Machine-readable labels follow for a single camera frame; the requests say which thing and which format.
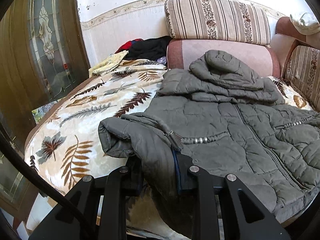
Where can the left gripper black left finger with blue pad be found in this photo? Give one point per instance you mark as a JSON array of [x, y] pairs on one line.
[[102, 205]]

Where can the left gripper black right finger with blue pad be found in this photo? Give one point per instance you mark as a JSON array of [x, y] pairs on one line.
[[244, 216]]

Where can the grey quilted hooded jacket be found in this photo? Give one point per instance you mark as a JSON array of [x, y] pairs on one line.
[[228, 119]]

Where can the black clothing pile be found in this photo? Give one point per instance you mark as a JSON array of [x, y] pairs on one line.
[[150, 49]]

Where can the leaf pattern bed blanket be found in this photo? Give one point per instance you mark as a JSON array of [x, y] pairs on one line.
[[65, 146]]

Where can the yellow cloth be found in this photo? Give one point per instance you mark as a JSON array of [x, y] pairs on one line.
[[108, 64]]

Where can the red garment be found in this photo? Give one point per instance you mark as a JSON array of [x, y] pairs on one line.
[[128, 45]]

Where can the pink sofa bolster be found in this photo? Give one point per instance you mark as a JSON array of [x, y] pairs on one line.
[[262, 59]]

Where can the brown wooden glass door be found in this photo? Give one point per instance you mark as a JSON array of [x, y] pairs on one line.
[[43, 58]]

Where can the striped side cushion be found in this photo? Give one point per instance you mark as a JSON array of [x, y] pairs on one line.
[[303, 72]]

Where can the striped floral back cushion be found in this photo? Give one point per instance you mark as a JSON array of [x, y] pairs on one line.
[[217, 20]]

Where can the white crumpled cloth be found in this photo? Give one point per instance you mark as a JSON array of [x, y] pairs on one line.
[[306, 24]]

